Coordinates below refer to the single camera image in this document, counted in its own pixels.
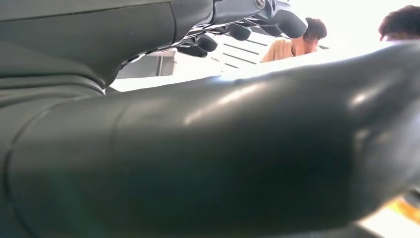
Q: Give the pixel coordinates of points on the person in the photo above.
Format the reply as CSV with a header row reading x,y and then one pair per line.
x,y
402,23
285,49

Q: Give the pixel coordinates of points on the yellow tape frames on bench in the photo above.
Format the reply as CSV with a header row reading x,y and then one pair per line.
x,y
408,210

